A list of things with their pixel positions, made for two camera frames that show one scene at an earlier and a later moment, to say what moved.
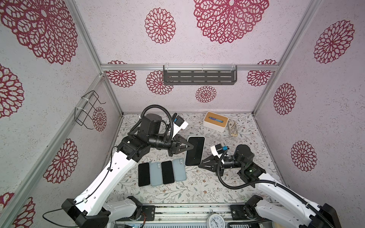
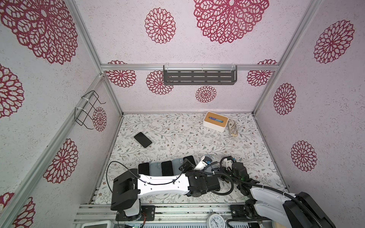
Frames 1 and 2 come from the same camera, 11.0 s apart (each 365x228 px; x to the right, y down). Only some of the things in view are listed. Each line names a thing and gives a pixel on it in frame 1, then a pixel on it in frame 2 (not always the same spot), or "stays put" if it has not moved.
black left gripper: x=176 y=147 → x=187 y=164
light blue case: x=179 y=170 stays put
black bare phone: x=143 y=174 stays put
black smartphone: x=167 y=172 stays put
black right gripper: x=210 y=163 → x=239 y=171
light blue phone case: x=156 y=175 stays put
